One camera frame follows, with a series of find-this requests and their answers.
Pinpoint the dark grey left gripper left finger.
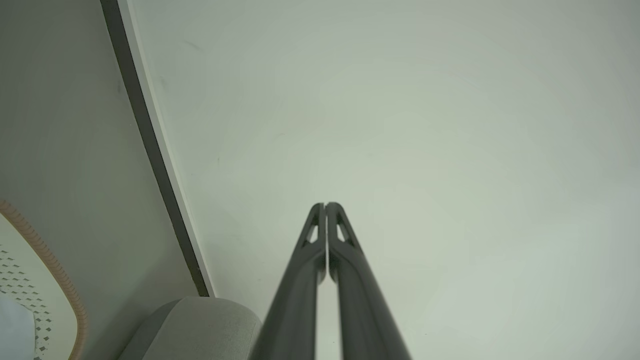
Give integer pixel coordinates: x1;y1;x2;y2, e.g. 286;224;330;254
250;202;327;360

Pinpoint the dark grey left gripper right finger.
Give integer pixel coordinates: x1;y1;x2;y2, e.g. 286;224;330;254
326;202;412;360

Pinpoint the white basket with brown rim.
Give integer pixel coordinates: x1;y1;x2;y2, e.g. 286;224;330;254
0;200;89;360

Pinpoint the pale white clothing item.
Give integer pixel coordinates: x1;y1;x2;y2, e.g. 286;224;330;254
0;294;37;360

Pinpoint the grey fabric sofa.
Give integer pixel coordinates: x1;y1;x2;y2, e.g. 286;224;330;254
117;296;264;360

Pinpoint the white and black baseboard strip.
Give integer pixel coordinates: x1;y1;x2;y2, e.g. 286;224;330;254
100;0;216;298

